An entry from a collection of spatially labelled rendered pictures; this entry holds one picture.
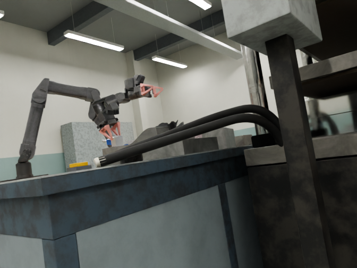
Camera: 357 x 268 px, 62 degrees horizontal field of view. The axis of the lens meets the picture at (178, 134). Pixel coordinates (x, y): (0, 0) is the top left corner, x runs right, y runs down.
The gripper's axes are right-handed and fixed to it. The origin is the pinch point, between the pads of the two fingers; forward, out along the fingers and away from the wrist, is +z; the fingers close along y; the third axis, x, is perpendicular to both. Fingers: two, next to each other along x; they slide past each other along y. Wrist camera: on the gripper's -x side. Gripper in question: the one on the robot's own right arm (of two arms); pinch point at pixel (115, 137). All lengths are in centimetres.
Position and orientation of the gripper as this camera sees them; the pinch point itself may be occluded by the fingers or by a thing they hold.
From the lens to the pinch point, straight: 152.9
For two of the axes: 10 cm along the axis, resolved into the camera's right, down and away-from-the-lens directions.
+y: 5.8, -2.1, 7.9
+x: -6.4, 4.8, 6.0
